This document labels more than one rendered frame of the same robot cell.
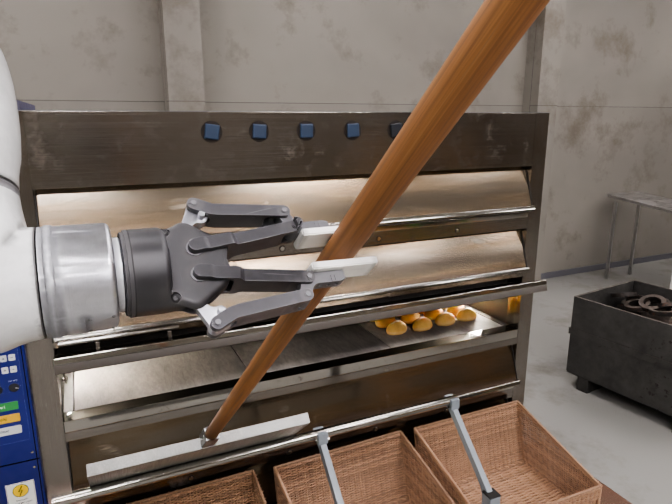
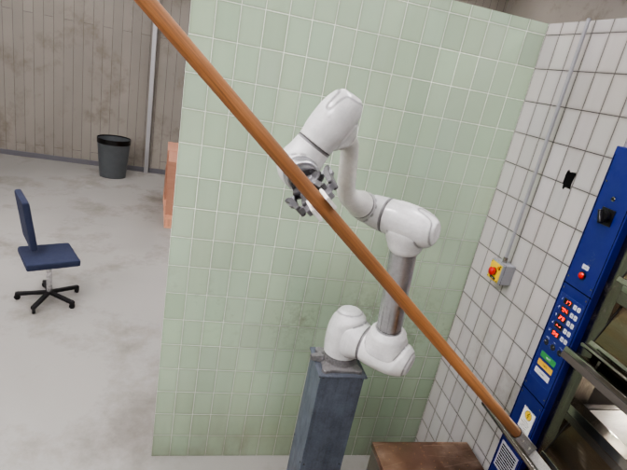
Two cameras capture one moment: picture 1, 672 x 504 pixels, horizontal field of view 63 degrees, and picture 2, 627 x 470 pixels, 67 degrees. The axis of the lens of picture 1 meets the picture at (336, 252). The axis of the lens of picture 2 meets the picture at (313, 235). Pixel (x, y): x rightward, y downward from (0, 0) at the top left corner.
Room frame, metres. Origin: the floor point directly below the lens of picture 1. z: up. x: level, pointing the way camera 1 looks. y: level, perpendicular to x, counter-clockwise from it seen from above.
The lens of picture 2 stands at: (0.70, -0.92, 2.21)
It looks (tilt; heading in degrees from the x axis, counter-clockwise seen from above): 19 degrees down; 101
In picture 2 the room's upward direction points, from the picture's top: 11 degrees clockwise
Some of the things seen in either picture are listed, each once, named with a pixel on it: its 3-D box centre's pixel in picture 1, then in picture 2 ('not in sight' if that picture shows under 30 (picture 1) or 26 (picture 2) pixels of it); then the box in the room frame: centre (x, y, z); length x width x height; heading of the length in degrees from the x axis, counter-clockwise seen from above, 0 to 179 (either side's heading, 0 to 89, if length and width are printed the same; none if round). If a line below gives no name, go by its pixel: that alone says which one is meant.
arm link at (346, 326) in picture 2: not in sight; (347, 330); (0.59, 0.91, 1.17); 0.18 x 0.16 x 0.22; 160
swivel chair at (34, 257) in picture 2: not in sight; (47, 251); (-1.98, 2.04, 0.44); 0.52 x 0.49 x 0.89; 33
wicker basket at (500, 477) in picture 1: (502, 471); not in sight; (1.90, -0.66, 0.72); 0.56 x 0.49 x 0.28; 114
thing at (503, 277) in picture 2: not in sight; (500, 271); (1.22, 1.36, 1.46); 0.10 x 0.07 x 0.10; 115
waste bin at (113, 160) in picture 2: not in sight; (113, 157); (-3.97, 5.63, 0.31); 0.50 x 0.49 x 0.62; 25
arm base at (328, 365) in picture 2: not in sight; (334, 356); (0.56, 0.91, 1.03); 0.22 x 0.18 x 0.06; 25
